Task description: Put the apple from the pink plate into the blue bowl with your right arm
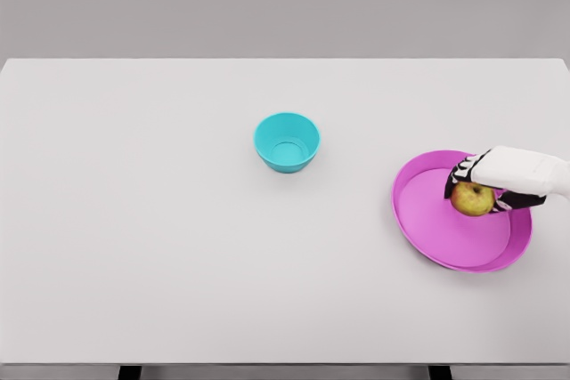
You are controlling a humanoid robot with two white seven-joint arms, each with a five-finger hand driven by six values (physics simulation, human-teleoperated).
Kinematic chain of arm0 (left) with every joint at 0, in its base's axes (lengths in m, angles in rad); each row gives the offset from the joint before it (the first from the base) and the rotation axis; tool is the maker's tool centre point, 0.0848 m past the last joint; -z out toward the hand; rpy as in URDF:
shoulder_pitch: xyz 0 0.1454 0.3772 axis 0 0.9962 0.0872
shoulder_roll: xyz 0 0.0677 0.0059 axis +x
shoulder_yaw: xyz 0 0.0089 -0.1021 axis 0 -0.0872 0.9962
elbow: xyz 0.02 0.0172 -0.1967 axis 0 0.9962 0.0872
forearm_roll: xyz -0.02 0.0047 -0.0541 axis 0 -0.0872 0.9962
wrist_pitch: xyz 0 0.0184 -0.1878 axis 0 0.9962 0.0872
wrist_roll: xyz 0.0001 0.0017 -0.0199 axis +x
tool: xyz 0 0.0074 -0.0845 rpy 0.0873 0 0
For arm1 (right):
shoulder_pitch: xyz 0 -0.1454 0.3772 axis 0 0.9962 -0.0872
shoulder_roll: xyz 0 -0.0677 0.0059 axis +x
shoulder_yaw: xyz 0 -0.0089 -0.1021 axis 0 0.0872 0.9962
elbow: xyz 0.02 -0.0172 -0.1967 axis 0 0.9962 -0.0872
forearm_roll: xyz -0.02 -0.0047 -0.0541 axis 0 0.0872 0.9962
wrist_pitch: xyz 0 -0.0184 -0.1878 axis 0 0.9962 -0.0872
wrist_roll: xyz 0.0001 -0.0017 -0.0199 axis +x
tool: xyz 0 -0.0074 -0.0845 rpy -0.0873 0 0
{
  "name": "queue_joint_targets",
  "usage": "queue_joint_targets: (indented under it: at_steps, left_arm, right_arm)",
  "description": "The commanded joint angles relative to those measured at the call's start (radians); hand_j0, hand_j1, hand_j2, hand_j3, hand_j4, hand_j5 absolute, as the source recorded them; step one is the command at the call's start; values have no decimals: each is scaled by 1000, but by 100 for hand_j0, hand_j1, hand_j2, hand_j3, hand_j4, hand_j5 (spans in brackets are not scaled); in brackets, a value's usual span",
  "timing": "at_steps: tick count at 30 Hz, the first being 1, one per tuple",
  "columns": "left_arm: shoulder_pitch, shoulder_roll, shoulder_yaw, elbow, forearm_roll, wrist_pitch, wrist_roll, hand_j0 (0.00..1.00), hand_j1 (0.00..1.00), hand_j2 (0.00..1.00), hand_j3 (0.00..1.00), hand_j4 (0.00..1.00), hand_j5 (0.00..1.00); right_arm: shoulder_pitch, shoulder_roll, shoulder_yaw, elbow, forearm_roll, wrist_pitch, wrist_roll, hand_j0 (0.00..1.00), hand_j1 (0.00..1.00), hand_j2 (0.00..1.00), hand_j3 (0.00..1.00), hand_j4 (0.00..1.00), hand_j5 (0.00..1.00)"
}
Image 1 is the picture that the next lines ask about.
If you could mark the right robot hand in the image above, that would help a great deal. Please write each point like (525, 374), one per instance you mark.
(507, 168)

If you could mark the yellow-green apple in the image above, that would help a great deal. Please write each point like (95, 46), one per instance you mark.
(473, 198)

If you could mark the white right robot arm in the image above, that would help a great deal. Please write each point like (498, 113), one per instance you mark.
(562, 177)

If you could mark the pink plate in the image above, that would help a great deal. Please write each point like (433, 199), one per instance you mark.
(445, 228)

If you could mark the blue bowl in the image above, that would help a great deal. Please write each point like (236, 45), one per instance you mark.
(287, 148)

